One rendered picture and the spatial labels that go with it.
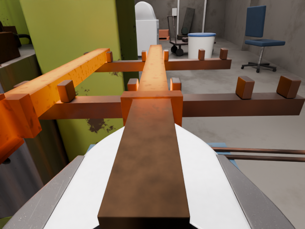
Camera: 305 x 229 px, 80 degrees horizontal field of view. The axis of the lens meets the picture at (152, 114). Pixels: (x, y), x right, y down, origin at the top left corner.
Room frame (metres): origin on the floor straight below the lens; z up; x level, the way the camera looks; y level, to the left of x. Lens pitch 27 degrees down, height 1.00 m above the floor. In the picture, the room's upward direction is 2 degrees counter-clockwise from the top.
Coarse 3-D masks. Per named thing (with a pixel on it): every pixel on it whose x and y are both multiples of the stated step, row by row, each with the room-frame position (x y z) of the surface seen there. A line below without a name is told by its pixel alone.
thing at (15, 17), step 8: (0, 0) 0.89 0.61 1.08; (8, 0) 0.89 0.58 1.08; (16, 0) 0.90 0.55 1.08; (0, 8) 0.88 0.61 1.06; (8, 8) 0.89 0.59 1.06; (16, 8) 0.89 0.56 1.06; (0, 16) 0.88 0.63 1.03; (8, 16) 0.89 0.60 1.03; (16, 16) 0.89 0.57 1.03; (8, 24) 0.89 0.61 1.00; (16, 24) 0.89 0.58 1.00; (24, 24) 0.90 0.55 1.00; (24, 32) 0.89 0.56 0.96; (24, 40) 0.89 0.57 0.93
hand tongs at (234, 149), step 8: (248, 152) 0.39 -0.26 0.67; (256, 152) 0.39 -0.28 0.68; (264, 152) 0.38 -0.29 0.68; (272, 152) 0.38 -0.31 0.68; (280, 152) 0.38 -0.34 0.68; (288, 152) 0.38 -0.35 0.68; (296, 152) 0.38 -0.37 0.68; (304, 152) 0.37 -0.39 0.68; (272, 160) 0.35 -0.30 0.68; (280, 160) 0.35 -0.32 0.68; (288, 160) 0.35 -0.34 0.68; (296, 160) 0.35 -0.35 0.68; (304, 160) 0.35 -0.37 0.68
